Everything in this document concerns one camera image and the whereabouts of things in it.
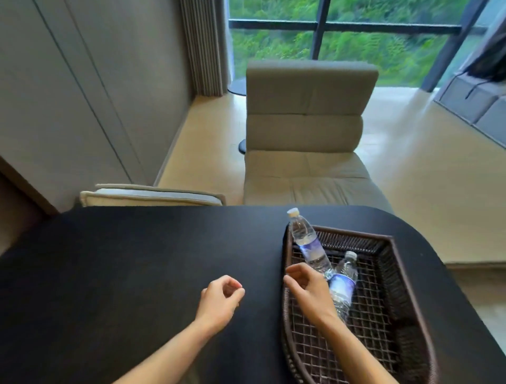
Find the person's right hand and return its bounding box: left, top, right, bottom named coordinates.
left=283, top=262, right=340, bottom=330

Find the person's left hand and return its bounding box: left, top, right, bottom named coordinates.
left=194, top=275, right=246, bottom=338

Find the clear water bottle blue label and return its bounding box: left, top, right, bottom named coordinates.
left=328, top=251, right=359, bottom=323
left=286, top=207, right=336, bottom=281

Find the brown wicker basket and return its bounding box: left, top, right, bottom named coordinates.
left=280, top=224, right=439, bottom=384

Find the person's left forearm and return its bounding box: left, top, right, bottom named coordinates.
left=112, top=319, right=217, bottom=384

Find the person's right forearm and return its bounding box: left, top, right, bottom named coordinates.
left=318, top=314, right=400, bottom=384

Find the black table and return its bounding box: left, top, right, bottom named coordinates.
left=0, top=205, right=506, bottom=384

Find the beige cushion with grey piping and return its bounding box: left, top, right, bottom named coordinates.
left=79, top=183, right=227, bottom=208

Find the beige cushioned lounge chair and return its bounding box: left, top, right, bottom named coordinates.
left=238, top=59, right=394, bottom=214

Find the black round floor base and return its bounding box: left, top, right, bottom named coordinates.
left=227, top=77, right=248, bottom=97

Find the grey fabric sofa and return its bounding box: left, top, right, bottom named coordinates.
left=433, top=73, right=506, bottom=149

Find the grey pleated curtain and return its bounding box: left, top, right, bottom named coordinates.
left=180, top=0, right=234, bottom=98

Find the black bag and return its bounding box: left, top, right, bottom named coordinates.
left=460, top=35, right=506, bottom=100

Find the black window frame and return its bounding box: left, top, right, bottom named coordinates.
left=228, top=0, right=491, bottom=92

